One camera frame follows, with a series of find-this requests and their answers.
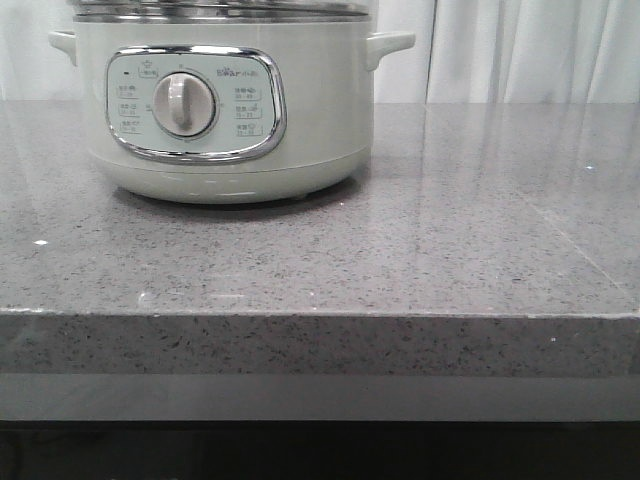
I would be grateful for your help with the glass pot lid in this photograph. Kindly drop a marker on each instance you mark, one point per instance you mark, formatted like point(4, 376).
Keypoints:
point(220, 9)

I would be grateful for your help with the pale green electric cooking pot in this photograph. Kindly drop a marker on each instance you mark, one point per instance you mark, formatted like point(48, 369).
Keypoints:
point(231, 110)

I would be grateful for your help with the white pleated curtain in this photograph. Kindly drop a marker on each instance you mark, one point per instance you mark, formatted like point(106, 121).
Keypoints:
point(465, 52)

